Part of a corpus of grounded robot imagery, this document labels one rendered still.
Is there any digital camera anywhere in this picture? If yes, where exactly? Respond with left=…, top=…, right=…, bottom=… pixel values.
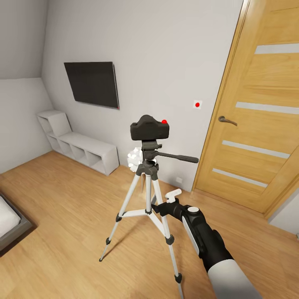
left=130, top=115, right=169, bottom=141

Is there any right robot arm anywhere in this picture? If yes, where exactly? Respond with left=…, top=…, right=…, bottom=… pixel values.
left=151, top=188, right=263, bottom=299

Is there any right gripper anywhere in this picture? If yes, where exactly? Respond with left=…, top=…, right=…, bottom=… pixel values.
left=151, top=198, right=180, bottom=217

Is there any camera tripod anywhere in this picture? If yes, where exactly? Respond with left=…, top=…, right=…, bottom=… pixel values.
left=99, top=140, right=199, bottom=299

